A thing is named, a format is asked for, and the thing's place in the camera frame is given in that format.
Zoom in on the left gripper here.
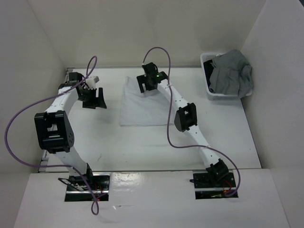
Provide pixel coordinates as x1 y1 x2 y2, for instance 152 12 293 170
78 87 106 109

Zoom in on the white skirt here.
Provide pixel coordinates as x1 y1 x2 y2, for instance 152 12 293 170
119 77 170 127

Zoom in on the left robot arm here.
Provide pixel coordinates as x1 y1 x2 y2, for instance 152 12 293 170
34 72 107 190

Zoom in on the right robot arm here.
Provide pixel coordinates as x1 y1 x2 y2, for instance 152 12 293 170
136 62 228 187

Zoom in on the white laundry basket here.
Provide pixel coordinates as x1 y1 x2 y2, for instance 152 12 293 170
200 52 252 100

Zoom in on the grey skirt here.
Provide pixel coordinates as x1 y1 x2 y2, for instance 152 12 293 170
209 49 254 98

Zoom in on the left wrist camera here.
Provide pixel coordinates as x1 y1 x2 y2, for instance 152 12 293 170
85 76 99 90

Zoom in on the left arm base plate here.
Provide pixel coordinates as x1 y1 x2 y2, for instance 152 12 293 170
61 174 110 202

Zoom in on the aluminium table edge rail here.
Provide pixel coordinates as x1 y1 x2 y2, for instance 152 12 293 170
34 67 78 170

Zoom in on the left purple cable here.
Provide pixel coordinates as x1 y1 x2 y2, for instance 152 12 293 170
4 56 107 216

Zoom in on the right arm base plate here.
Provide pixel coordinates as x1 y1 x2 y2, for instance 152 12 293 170
190 171 238 200

